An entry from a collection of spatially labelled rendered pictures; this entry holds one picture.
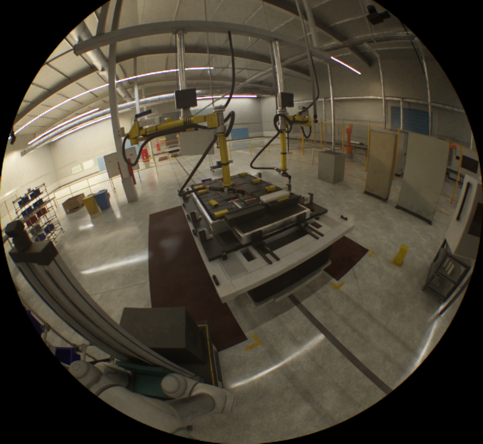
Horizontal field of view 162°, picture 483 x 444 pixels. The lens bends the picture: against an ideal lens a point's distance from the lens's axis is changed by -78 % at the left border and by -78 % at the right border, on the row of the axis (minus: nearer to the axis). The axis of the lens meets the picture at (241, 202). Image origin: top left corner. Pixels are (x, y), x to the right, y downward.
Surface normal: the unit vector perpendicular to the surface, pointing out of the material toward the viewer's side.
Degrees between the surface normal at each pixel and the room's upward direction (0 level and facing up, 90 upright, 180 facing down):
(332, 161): 90
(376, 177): 90
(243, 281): 0
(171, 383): 6
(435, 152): 90
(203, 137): 90
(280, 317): 0
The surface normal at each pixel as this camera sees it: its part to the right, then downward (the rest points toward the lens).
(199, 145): -0.07, 0.43
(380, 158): -0.89, 0.26
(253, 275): -0.09, -0.90
